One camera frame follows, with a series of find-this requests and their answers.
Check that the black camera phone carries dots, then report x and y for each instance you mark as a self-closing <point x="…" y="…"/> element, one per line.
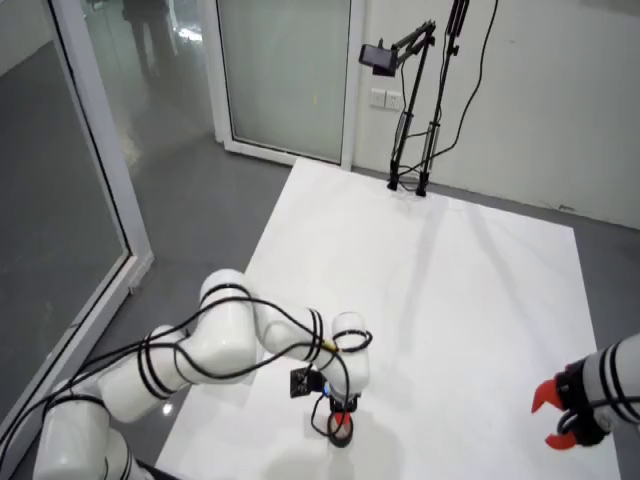
<point x="377" y="57"/>

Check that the black electrical tape roll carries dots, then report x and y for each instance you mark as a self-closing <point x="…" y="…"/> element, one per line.
<point x="341" y="441"/>

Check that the white framed glass partition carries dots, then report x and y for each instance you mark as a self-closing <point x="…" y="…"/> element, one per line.
<point x="107" y="150"/>

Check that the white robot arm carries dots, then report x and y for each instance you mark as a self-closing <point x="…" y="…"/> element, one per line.
<point x="220" y="340"/>
<point x="620" y="370"/>

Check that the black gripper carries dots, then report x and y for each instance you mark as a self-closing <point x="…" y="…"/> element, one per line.
<point x="585" y="415"/>
<point x="345" y="402"/>

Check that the white framed glass door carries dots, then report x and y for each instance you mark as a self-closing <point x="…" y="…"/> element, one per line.
<point x="285" y="75"/>

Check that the black articulated phone stand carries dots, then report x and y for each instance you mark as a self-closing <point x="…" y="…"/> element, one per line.
<point x="393" y="181"/>

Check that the white wall socket plate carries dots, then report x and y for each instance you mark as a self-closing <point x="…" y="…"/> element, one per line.
<point x="378" y="97"/>
<point x="393" y="99"/>

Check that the black articulated desk stand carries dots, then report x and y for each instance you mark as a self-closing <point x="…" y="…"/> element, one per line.
<point x="457" y="15"/>

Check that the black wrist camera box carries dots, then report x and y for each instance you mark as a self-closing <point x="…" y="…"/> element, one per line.
<point x="300" y="382"/>

